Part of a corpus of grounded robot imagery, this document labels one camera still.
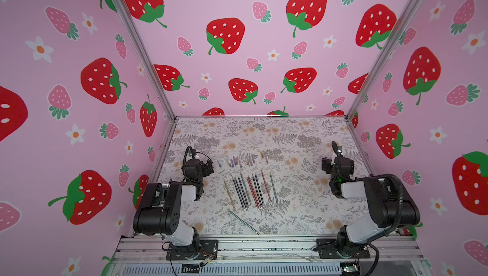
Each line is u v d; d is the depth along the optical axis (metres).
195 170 0.74
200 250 0.73
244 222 0.82
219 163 1.01
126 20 0.78
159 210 0.46
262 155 1.04
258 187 0.91
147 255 0.74
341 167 0.72
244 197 0.88
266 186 0.93
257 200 0.88
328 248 0.73
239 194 0.90
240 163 1.01
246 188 0.91
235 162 1.01
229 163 1.00
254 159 1.01
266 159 1.01
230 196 0.88
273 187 0.91
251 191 0.90
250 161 1.01
